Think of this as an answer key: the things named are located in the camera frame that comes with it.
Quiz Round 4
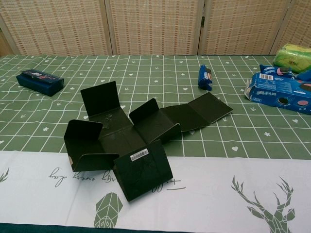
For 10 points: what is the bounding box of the black paper box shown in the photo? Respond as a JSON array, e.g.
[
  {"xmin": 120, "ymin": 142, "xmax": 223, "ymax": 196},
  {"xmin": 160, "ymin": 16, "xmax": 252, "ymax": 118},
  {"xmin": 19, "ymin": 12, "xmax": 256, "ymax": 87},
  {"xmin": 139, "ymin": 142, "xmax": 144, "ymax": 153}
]
[{"xmin": 64, "ymin": 81, "xmax": 234, "ymax": 202}]

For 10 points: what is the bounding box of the small blue Oreo pack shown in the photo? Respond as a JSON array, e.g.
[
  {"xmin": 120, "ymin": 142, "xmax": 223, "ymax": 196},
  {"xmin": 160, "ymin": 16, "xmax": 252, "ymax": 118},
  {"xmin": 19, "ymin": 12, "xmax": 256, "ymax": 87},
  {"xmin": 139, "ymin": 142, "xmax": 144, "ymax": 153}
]
[
  {"xmin": 198, "ymin": 65, "xmax": 214, "ymax": 92},
  {"xmin": 259, "ymin": 64, "xmax": 296, "ymax": 80},
  {"xmin": 295, "ymin": 71, "xmax": 311, "ymax": 82}
]

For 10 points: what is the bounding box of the green yellow snack bag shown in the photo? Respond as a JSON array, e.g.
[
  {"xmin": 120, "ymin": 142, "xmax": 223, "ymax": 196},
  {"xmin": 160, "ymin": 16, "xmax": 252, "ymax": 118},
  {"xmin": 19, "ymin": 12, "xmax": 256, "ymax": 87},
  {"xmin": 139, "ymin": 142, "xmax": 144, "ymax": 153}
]
[{"xmin": 273, "ymin": 43, "xmax": 311, "ymax": 74}]

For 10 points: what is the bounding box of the green checked deer tablecloth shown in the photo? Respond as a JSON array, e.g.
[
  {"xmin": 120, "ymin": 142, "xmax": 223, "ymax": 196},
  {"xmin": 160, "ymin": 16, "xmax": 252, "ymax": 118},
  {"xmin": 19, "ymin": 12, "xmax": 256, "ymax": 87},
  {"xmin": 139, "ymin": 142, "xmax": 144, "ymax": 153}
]
[{"xmin": 0, "ymin": 53, "xmax": 311, "ymax": 233}]

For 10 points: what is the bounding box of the bamboo folding screen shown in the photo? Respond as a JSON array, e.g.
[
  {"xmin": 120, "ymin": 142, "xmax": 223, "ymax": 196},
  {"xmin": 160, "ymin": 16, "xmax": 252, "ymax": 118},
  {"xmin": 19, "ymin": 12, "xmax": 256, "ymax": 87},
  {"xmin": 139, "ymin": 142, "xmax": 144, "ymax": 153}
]
[{"xmin": 0, "ymin": 0, "xmax": 311, "ymax": 57}]

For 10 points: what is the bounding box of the dark blue pencil case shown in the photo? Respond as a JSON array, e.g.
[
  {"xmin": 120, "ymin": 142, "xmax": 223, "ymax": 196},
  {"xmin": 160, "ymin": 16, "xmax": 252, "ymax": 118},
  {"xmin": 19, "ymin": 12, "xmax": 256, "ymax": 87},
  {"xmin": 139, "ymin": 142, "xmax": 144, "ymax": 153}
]
[{"xmin": 16, "ymin": 69, "xmax": 65, "ymax": 97}]

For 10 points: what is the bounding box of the blue Oreo cookie package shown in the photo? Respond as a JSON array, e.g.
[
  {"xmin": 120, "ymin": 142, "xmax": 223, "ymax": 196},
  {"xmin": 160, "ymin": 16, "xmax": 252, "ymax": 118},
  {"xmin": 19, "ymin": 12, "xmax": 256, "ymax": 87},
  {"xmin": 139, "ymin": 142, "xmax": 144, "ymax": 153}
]
[{"xmin": 243, "ymin": 72, "xmax": 311, "ymax": 113}]

